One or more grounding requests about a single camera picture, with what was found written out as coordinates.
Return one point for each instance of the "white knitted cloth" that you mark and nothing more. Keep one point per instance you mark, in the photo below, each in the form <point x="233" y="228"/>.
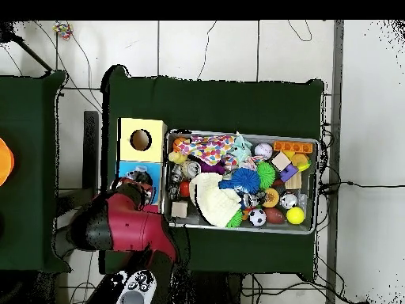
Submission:
<point x="215" y="199"/>

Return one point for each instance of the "blue spiky ball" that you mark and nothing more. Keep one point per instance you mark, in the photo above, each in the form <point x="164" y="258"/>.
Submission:
<point x="245" y="180"/>

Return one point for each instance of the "clear plastic bottle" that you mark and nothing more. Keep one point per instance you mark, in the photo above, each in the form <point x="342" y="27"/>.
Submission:
<point x="142" y="175"/>

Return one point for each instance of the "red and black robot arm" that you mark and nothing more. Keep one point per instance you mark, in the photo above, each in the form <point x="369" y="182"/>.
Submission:
<point x="126" y="228"/>

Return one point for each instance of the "wooden box with three holes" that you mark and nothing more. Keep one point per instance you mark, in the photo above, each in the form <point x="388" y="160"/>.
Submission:
<point x="155" y="149"/>

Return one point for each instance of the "polka dot cloth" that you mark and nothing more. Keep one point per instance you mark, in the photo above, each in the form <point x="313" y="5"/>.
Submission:
<point x="209" y="149"/>

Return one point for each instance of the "small red ball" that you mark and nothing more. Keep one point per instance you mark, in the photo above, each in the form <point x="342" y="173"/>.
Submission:
<point x="185" y="188"/>

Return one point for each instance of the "small white baseball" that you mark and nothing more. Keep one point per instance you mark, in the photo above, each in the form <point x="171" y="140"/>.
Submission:
<point x="263" y="151"/>

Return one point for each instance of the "green spiky ball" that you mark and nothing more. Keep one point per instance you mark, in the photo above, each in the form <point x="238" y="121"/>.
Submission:
<point x="266" y="175"/>

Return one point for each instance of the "small soccer ball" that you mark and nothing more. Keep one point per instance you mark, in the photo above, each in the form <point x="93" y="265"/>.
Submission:
<point x="257" y="217"/>

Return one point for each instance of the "plain wooden cube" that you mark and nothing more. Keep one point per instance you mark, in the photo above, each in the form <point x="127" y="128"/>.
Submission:
<point x="281" y="161"/>

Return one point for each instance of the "orange toy building block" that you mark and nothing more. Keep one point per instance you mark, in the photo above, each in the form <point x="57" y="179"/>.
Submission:
<point x="293" y="147"/>

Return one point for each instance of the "smooth yellow ball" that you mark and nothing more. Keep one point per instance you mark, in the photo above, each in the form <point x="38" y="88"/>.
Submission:
<point x="295" y="215"/>

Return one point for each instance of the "green cloth side table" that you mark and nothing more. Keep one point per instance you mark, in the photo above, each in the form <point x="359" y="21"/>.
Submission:
<point x="31" y="158"/>

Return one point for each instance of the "small colourful floor toy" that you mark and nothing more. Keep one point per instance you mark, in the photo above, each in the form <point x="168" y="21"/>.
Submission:
<point x="62" y="29"/>

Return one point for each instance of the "orange round object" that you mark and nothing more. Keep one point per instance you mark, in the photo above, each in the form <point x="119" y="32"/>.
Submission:
<point x="5" y="161"/>

